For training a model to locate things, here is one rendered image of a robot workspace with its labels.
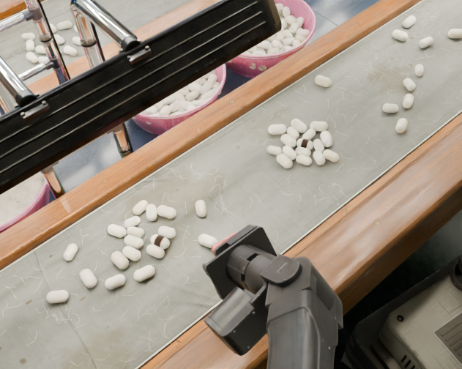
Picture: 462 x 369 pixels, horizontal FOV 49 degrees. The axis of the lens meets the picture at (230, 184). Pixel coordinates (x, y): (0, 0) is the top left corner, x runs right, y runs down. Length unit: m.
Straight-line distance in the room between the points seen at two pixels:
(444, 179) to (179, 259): 0.51
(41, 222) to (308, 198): 0.49
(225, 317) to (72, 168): 0.64
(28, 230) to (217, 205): 0.34
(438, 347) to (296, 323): 0.69
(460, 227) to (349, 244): 1.06
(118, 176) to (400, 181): 0.53
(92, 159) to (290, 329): 0.75
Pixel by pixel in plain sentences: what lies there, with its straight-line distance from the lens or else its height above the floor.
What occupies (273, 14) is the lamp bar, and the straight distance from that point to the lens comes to 0.80.
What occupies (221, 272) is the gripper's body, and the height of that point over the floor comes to 0.90.
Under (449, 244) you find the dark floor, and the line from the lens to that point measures 1.88.
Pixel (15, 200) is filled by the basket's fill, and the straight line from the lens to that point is 1.09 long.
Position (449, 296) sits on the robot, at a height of 0.47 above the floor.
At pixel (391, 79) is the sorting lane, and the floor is 0.74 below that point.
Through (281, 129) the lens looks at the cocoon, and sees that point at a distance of 1.05.
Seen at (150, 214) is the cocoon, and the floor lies 0.76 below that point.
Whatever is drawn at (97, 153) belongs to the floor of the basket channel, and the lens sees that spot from 1.18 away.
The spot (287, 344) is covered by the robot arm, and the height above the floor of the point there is 1.05.
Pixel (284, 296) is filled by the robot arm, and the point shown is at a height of 1.03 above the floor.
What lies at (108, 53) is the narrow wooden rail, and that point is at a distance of 1.27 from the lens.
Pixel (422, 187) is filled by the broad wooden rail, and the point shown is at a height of 0.76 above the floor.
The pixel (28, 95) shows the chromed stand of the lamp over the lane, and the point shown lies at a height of 1.12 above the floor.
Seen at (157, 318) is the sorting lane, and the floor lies 0.74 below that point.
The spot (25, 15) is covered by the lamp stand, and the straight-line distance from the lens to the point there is 1.08.
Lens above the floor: 1.54
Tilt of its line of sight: 54 degrees down
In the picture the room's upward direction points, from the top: 4 degrees counter-clockwise
